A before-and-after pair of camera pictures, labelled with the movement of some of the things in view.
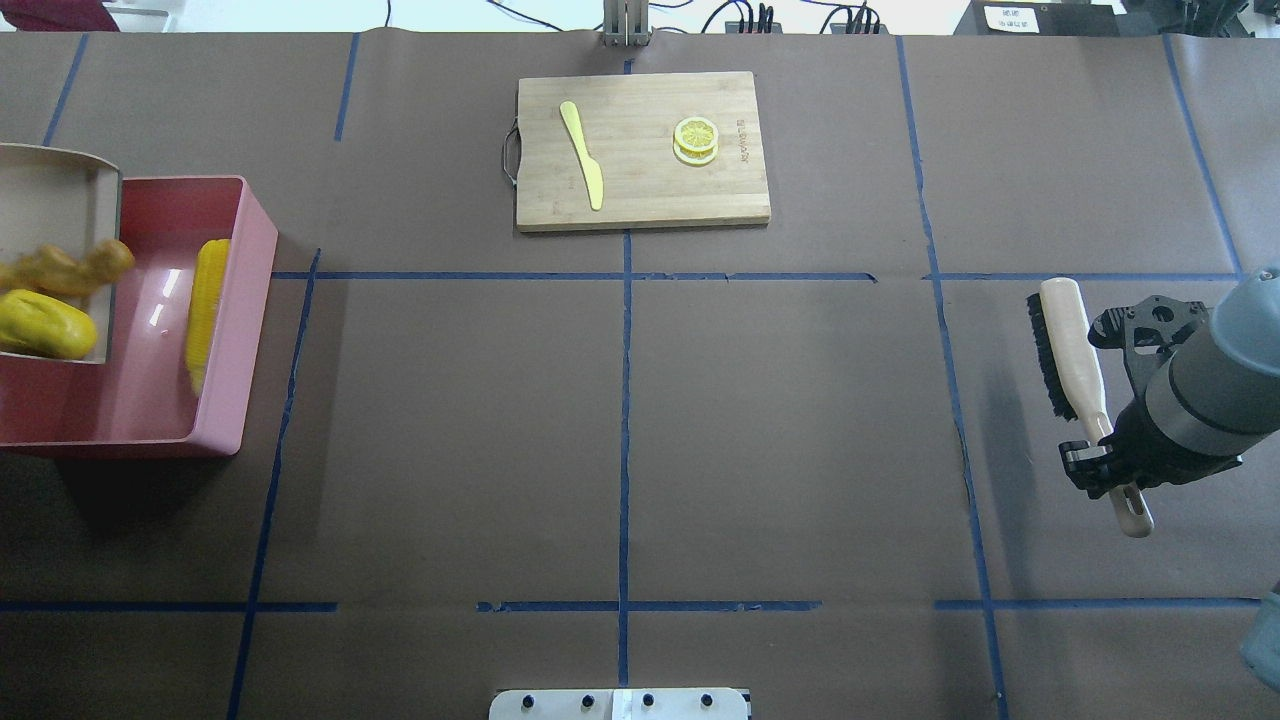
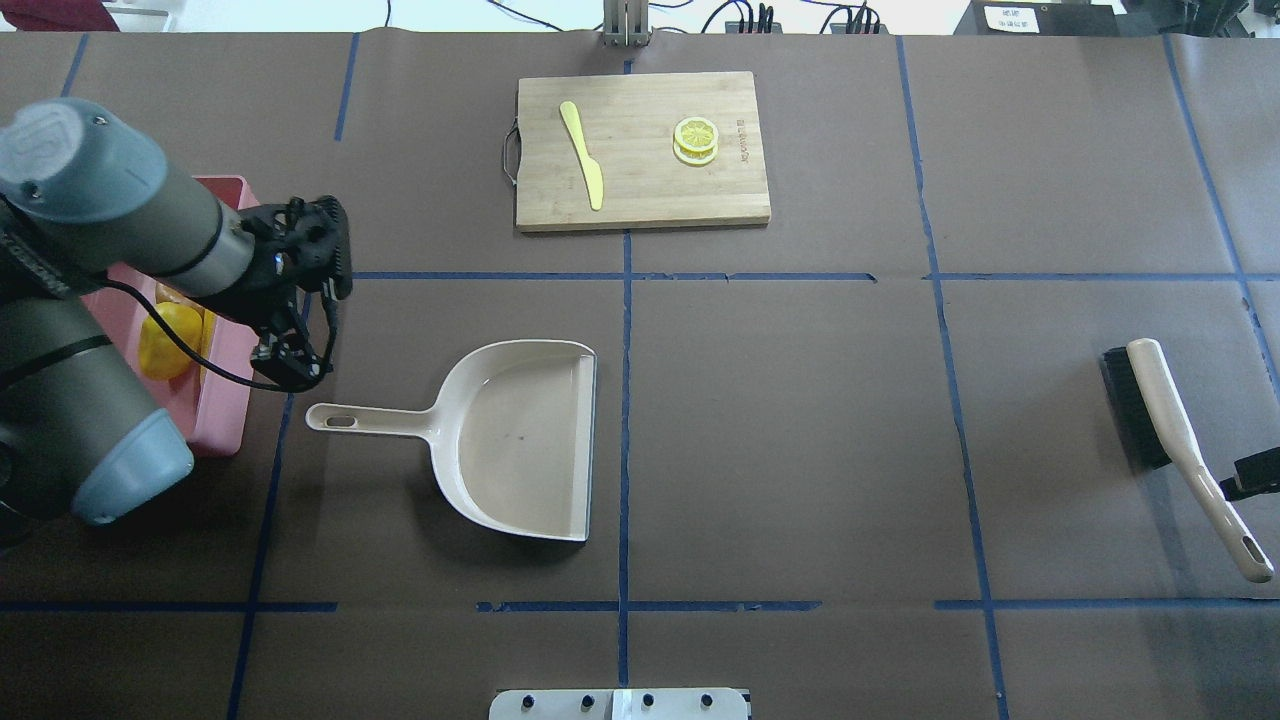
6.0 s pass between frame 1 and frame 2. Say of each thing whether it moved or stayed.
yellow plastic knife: stayed
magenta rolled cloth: stayed
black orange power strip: stayed
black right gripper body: moved
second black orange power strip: stayed
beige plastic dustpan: moved
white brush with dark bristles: moved
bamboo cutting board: stayed
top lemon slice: stayed
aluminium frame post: stayed
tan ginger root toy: moved
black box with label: stayed
